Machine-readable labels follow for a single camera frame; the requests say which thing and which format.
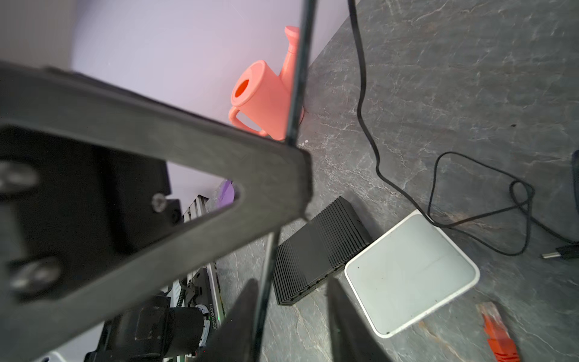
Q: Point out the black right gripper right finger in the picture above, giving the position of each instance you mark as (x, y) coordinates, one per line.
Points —
(349, 337)

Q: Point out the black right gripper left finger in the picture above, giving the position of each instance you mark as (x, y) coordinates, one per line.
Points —
(233, 340)

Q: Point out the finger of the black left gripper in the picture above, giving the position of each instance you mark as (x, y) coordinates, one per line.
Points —
(88, 225)

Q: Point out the black network switch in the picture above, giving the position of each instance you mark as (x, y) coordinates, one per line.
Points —
(317, 251)

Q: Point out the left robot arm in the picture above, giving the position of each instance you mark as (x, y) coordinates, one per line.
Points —
(153, 329)

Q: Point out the purple garden trowel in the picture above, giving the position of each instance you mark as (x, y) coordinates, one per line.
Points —
(226, 194)

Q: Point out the pink watering can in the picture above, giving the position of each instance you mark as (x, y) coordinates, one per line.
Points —
(261, 99)

